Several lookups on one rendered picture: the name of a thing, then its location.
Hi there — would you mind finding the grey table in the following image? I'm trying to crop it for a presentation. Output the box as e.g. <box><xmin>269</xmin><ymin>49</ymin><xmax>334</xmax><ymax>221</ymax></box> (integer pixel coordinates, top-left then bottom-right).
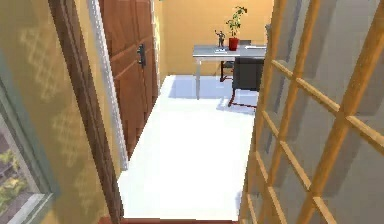
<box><xmin>192</xmin><ymin>44</ymin><xmax>268</xmax><ymax>101</ymax></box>

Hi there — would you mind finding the brown wooden room door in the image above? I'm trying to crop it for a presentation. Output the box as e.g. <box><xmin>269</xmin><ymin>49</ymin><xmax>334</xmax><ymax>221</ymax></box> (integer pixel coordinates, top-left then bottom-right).
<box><xmin>98</xmin><ymin>0</ymin><xmax>160</xmax><ymax>160</ymax></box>

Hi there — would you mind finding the dark figurine statue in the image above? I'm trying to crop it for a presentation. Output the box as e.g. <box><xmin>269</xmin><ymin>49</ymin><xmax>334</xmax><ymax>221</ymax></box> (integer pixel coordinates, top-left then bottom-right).
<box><xmin>214</xmin><ymin>29</ymin><xmax>227</xmax><ymax>49</ymax></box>

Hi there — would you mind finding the green plant in red pot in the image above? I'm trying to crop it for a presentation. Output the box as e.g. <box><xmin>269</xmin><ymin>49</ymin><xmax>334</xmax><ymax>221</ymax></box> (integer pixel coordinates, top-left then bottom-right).
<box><xmin>225</xmin><ymin>5</ymin><xmax>249</xmax><ymax>52</ymax></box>

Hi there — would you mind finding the wooden lattice glass door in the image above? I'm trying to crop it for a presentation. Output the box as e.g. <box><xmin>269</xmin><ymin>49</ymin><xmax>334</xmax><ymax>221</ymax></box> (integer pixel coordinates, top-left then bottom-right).
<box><xmin>238</xmin><ymin>0</ymin><xmax>384</xmax><ymax>224</ymax></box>

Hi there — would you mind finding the grey framed window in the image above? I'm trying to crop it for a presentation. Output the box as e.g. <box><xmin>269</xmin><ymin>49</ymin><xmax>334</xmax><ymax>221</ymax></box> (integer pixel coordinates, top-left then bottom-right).
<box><xmin>0</xmin><ymin>56</ymin><xmax>61</xmax><ymax>224</ymax></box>

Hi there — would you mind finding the black chair red frame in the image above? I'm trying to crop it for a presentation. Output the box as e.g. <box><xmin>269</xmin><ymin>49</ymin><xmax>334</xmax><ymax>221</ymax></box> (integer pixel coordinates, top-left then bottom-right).
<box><xmin>219</xmin><ymin>57</ymin><xmax>267</xmax><ymax>110</ymax></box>

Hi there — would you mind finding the black door handle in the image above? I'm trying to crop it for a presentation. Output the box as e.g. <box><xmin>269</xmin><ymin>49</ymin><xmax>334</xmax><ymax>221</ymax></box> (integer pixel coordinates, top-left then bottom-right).
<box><xmin>136</xmin><ymin>43</ymin><xmax>147</xmax><ymax>69</ymax></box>

